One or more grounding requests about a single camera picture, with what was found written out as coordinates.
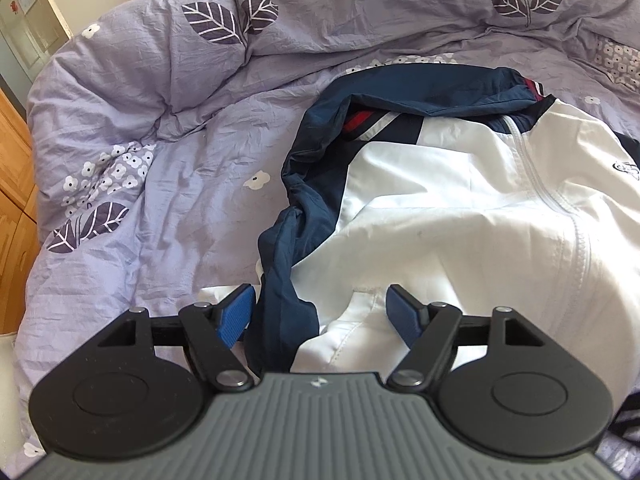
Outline navy white track jacket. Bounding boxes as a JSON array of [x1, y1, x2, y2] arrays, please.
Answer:
[[245, 64, 639, 404]]

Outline purple floral duvet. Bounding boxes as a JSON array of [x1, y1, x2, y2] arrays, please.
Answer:
[[11, 0, 639, 479]]

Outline wooden wardrobe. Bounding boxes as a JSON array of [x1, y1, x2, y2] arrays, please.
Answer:
[[0, 96, 40, 335]]

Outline white door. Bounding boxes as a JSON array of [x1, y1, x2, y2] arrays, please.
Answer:
[[1, 0, 72, 107]]

